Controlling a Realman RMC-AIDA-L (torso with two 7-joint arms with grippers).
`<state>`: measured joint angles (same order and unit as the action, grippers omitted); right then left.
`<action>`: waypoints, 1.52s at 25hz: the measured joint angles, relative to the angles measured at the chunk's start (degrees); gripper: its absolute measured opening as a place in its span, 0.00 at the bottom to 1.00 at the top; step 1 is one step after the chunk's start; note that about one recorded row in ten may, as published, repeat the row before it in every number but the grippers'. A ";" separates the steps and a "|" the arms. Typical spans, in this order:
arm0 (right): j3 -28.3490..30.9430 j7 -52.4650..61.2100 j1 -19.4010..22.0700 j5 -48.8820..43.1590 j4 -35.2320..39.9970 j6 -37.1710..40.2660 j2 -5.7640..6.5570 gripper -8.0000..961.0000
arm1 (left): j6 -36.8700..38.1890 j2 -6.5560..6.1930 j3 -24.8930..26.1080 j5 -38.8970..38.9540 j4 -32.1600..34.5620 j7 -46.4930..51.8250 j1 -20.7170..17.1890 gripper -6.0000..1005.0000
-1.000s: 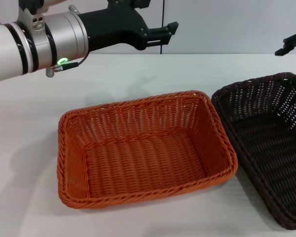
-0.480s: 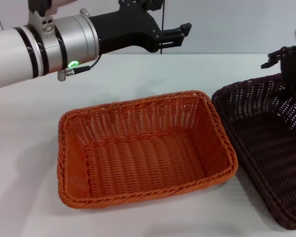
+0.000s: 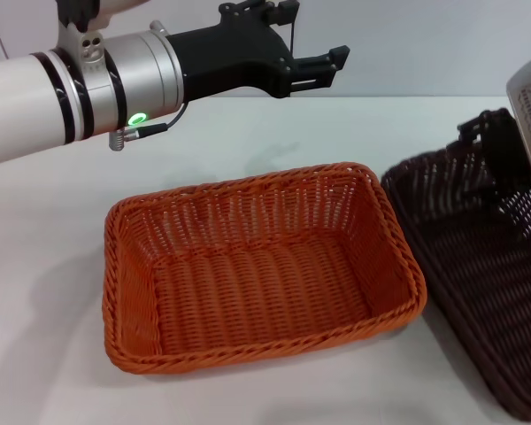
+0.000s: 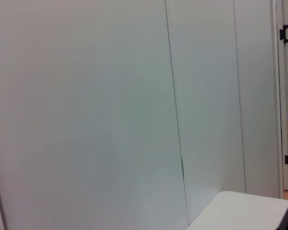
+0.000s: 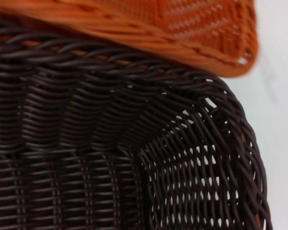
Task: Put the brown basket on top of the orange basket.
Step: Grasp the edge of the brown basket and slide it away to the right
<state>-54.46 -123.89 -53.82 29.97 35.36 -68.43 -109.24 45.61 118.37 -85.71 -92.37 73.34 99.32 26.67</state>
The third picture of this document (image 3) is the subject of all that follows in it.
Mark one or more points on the dark brown woven basket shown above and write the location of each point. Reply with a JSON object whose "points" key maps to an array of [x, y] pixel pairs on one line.
{"points": [[469, 274]]}

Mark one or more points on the orange woven basket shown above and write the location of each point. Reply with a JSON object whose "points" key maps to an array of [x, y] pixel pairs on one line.
{"points": [[256, 283]]}

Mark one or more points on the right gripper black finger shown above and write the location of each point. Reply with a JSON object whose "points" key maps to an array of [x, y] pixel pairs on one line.
{"points": [[469, 130]]}

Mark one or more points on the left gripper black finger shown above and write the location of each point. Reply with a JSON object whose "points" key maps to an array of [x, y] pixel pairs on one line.
{"points": [[314, 71], [287, 11]]}

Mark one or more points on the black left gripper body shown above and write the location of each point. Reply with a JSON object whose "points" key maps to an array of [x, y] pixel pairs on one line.
{"points": [[230, 57]]}

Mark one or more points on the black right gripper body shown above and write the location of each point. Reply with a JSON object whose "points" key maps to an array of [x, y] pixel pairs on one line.
{"points": [[504, 146]]}

